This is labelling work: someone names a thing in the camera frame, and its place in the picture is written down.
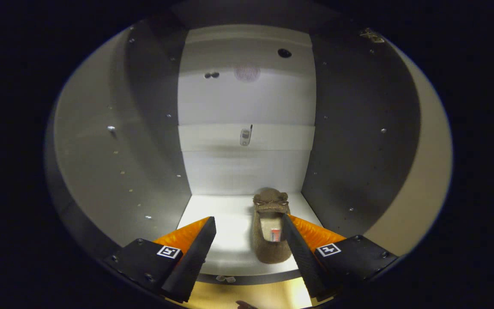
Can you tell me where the brown fuzzy shoe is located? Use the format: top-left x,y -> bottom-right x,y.
251,187 -> 292,264

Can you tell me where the metal door hinge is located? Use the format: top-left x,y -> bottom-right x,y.
358,28 -> 385,43

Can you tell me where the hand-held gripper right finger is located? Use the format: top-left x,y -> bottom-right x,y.
281,213 -> 400,302

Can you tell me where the grey shoe cabinet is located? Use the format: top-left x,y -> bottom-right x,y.
45,17 -> 423,286

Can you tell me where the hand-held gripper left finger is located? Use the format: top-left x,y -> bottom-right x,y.
102,216 -> 217,303

